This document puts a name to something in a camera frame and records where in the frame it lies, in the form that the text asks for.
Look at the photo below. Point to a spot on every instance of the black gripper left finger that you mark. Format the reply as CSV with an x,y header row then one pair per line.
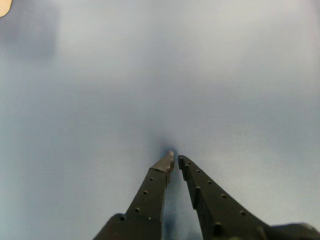
x,y
147,195

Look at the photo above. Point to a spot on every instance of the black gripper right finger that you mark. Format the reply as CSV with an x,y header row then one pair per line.
x,y
215,205

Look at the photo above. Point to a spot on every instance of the beige rounded box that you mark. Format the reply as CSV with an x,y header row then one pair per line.
x,y
3,7

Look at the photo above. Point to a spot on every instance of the dark blue-grey table mat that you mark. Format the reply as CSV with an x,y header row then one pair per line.
x,y
150,75

